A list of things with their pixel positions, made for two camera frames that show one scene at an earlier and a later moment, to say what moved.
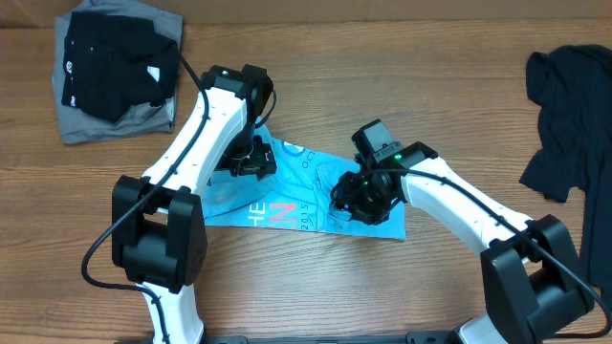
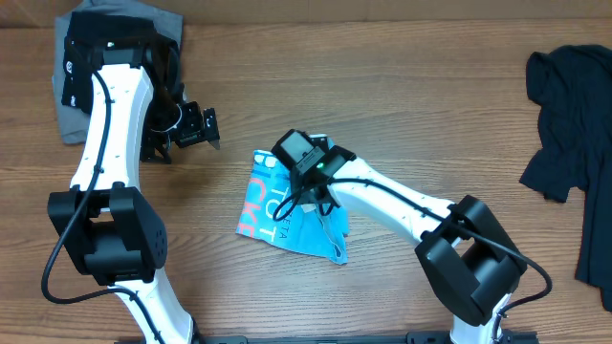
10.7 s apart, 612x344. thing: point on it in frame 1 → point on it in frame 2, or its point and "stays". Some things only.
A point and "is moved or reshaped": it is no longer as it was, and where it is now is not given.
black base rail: (420, 338) stays
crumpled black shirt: (572, 85) stays
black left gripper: (261, 160) → (193, 132)
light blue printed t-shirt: (297, 197) is moved or reshaped
